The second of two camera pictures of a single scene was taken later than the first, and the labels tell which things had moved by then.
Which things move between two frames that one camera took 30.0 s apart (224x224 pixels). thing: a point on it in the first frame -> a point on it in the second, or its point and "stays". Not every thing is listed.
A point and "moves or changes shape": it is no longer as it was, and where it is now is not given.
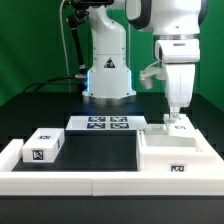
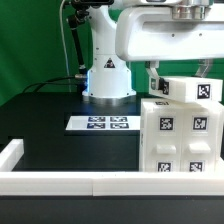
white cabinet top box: [43, 145] -> [192, 90]
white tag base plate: [107, 123] stays
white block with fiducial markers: [182, 127] -> [200, 140]
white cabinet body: [165, 153] moves or changes shape
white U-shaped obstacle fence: [107, 183] stays
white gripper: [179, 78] -> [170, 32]
